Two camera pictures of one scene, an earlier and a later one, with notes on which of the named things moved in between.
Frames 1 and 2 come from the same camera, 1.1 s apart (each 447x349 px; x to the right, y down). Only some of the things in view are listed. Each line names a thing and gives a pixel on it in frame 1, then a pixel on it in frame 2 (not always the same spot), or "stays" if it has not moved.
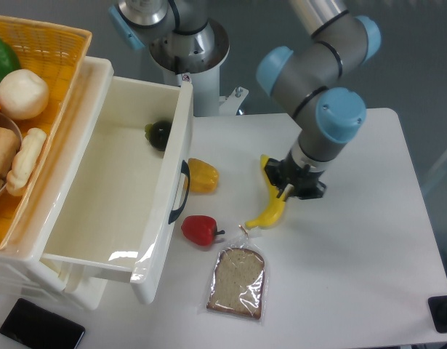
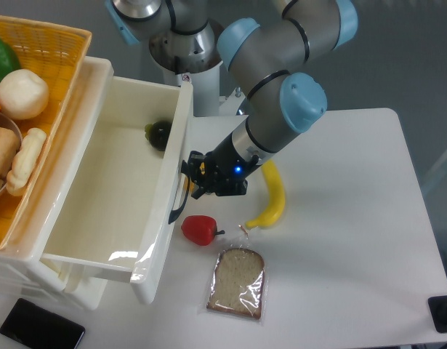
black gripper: [288, 175] -> [222, 171]
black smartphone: [35, 327] stays
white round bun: [22, 94] stays
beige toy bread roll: [25, 161] stays
